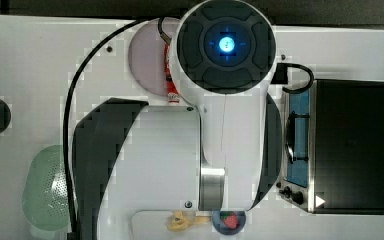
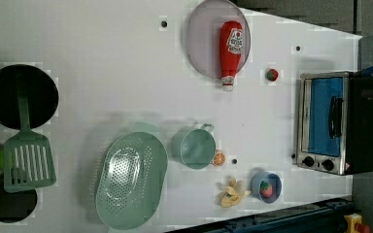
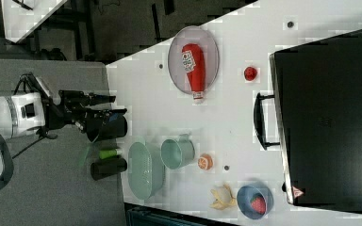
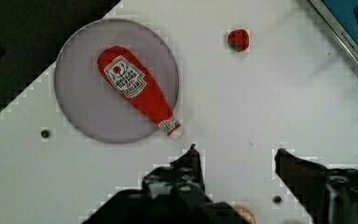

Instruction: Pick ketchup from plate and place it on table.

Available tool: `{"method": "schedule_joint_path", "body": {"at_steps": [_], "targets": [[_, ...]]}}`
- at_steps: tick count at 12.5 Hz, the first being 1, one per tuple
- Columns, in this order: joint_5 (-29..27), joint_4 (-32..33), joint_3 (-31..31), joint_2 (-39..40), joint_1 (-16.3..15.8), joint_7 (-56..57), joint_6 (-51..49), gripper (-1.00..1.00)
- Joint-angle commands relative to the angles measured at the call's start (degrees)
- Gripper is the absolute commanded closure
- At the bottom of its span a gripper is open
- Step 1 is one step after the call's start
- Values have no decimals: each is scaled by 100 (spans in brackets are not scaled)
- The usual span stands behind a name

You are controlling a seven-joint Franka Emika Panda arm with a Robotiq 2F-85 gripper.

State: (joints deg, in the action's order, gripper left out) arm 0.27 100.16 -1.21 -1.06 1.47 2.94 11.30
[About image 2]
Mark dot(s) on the red plush ketchup bottle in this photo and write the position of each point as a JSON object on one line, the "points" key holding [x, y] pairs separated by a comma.
{"points": [[231, 46]]}

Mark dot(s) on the grey round plate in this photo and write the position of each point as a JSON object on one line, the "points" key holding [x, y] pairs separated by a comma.
{"points": [[203, 35]]}

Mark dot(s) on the orange slice toy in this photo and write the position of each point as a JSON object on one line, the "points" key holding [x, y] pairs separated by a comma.
{"points": [[219, 158]]}

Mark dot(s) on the green oval colander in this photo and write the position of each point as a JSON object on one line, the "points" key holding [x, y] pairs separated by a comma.
{"points": [[131, 181]]}

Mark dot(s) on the peeled banana toy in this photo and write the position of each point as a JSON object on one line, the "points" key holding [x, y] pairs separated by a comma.
{"points": [[234, 194]]}

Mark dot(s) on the small red strawberry toy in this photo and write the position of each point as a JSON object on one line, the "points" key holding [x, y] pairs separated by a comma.
{"points": [[272, 75]]}

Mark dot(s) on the small blue bowl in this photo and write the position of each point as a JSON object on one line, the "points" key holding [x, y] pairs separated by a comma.
{"points": [[274, 179]]}

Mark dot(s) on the strawberry toy in bowl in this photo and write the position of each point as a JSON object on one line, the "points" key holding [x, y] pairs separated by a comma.
{"points": [[266, 189]]}

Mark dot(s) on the black toaster oven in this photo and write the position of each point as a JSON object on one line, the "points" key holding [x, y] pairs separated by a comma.
{"points": [[335, 123]]}

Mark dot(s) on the green slotted spatula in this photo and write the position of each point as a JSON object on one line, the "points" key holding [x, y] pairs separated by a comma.
{"points": [[28, 162]]}

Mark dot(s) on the black frying pan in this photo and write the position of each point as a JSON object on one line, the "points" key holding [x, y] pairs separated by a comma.
{"points": [[40, 90]]}

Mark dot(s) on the yellow red clamp tool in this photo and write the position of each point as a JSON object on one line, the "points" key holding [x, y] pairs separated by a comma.
{"points": [[355, 224]]}

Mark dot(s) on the black round pot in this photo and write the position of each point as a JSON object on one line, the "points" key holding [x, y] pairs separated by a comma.
{"points": [[15, 207]]}

